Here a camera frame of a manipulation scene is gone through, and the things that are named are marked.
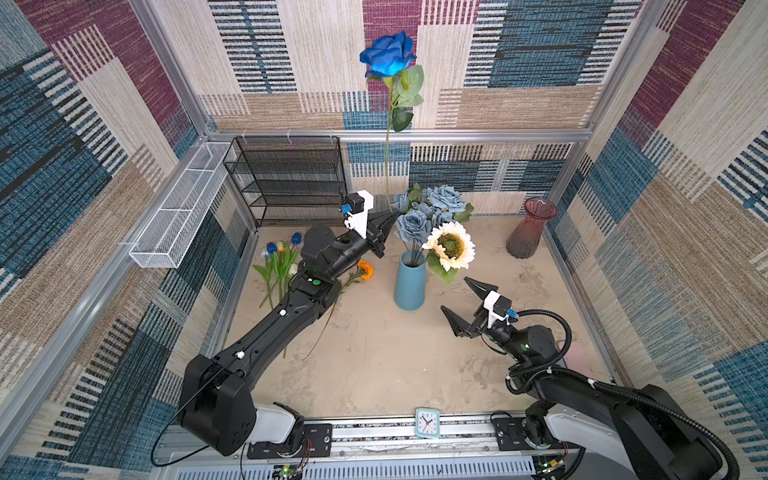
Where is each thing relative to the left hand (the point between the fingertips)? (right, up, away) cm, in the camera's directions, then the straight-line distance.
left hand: (399, 208), depth 65 cm
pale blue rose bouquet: (+6, +1, +10) cm, 12 cm away
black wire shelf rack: (-38, +16, +46) cm, 62 cm away
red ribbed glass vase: (+43, -5, +35) cm, 56 cm away
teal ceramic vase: (+4, -17, +17) cm, 24 cm away
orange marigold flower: (-10, -16, +36) cm, 41 cm away
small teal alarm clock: (+7, -52, +9) cm, 53 cm away
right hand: (+13, -20, +7) cm, 25 cm away
